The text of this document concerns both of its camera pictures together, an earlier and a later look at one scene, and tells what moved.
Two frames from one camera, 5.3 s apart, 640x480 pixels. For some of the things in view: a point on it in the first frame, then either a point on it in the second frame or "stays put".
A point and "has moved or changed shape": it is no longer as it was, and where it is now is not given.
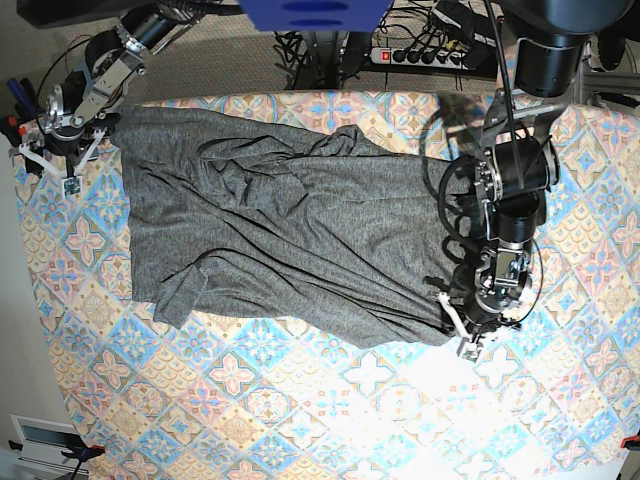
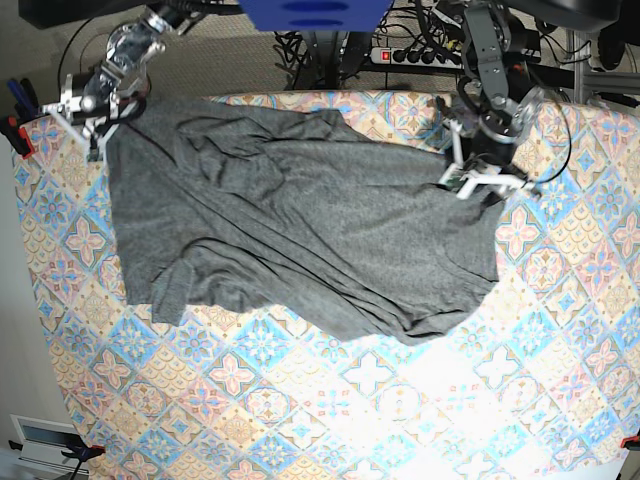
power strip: (448, 58) stays put
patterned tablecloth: (243, 397) stays put
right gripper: (502, 280) to (482, 148)
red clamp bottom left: (80, 451) stays put
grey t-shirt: (234, 216) has moved or changed shape
